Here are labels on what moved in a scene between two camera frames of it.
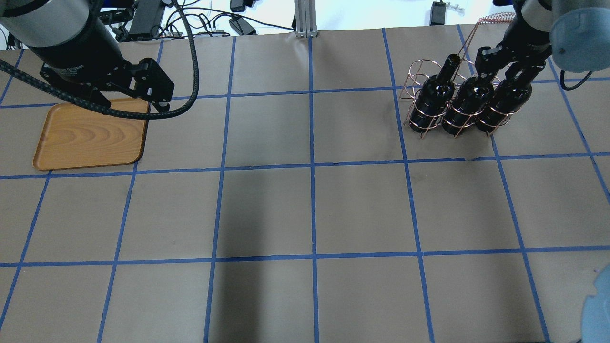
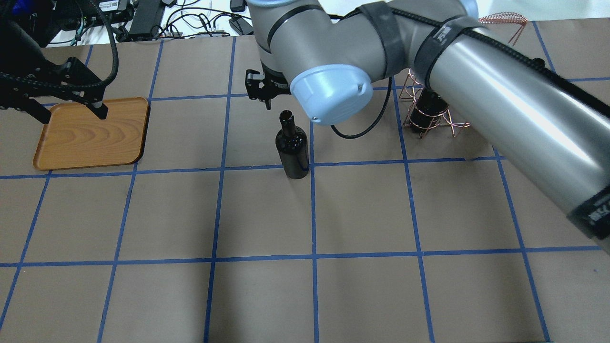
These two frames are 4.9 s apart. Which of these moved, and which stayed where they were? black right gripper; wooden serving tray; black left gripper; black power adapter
Moved: black right gripper; black left gripper
Stayed: black power adapter; wooden serving tray
